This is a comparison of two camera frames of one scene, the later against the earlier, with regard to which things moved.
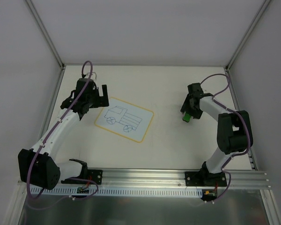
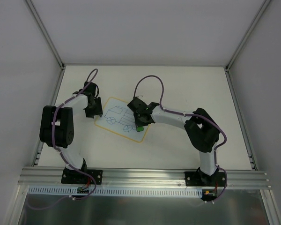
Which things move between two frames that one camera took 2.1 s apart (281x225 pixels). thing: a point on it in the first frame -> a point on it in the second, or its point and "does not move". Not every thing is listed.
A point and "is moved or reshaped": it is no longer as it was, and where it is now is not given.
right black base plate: (200, 178) does not move
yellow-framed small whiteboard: (125, 118) does not move
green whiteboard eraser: (187, 117) is moved or reshaped
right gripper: (190, 111) -> (141, 117)
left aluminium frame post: (52, 47) does not move
